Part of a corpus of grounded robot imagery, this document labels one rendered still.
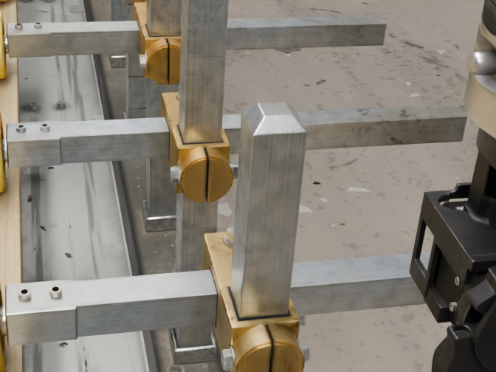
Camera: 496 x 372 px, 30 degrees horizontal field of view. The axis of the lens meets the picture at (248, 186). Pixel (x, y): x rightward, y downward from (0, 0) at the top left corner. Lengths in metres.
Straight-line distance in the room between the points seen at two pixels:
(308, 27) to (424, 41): 2.57
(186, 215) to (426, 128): 0.26
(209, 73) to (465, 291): 0.43
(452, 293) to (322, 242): 1.96
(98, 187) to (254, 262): 0.84
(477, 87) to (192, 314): 0.36
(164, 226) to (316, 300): 0.51
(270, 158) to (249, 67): 2.76
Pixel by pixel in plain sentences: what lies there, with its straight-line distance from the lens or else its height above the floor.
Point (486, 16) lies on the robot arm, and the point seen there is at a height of 1.26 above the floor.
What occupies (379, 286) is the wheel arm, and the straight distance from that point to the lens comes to 0.73.
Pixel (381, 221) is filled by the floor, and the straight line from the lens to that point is 2.55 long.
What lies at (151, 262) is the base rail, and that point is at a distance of 1.15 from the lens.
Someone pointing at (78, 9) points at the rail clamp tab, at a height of 0.62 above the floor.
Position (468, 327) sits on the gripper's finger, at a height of 1.11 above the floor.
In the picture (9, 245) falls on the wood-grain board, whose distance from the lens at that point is 0.85.
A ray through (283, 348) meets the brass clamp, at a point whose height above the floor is 0.97.
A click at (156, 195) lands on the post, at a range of 1.18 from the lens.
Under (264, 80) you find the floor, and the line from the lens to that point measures 3.25.
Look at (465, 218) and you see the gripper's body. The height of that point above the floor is 1.15.
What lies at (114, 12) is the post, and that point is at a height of 0.80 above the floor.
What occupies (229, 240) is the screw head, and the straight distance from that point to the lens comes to 0.72.
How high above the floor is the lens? 1.39
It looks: 32 degrees down
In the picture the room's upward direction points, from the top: 4 degrees clockwise
